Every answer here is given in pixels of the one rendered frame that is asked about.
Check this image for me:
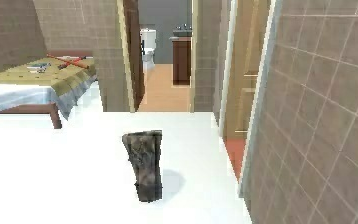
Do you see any bed with olive blanket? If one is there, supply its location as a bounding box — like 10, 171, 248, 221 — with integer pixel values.
0, 50, 99, 130

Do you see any dark wooden sink cabinet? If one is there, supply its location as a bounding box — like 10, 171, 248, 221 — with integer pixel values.
169, 35, 192, 86

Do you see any grey mottled cloth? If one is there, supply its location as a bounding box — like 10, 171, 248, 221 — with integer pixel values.
121, 129, 164, 203

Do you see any dark brown room door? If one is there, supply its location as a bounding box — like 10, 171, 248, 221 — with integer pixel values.
122, 0, 146, 112

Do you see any white toilet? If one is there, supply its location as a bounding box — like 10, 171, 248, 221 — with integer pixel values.
139, 28, 157, 72

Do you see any light wooden room door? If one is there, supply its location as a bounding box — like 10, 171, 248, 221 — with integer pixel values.
222, 0, 272, 140

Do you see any grey sink with tap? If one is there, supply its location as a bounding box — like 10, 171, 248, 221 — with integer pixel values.
172, 23, 193, 38

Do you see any red thin stick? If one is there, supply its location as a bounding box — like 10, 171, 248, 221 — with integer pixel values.
46, 53, 90, 70

